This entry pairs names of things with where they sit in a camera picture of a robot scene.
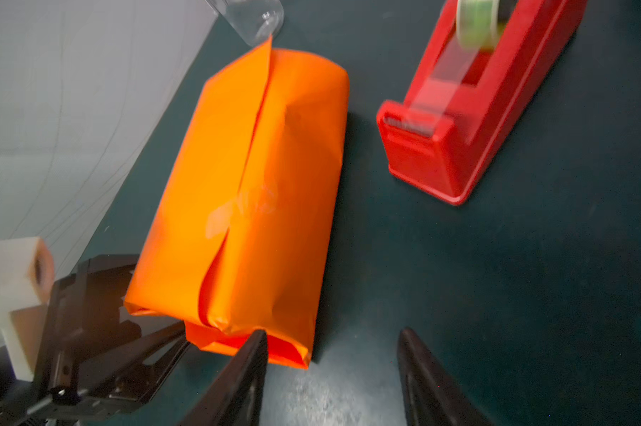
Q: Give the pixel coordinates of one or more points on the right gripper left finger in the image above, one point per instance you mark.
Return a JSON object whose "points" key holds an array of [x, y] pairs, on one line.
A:
{"points": [[235, 397]]}

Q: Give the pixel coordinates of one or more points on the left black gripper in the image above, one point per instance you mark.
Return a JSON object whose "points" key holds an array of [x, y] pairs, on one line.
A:
{"points": [[113, 369]]}

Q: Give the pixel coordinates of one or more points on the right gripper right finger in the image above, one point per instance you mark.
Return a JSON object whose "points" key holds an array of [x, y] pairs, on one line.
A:
{"points": [[430, 395]]}

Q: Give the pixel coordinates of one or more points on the orange wrapping paper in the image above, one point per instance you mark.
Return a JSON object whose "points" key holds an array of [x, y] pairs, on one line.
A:
{"points": [[240, 239]]}

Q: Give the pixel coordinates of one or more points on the clear tape piece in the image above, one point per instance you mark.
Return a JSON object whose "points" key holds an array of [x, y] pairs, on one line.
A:
{"points": [[247, 204]]}

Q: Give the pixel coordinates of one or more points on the red tape dispenser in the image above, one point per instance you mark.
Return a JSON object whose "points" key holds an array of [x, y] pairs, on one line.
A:
{"points": [[481, 68]]}

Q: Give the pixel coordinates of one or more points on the green lid glass jar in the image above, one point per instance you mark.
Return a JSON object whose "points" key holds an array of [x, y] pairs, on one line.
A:
{"points": [[255, 21]]}

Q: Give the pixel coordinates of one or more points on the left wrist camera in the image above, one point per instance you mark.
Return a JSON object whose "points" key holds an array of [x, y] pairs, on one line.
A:
{"points": [[26, 281]]}

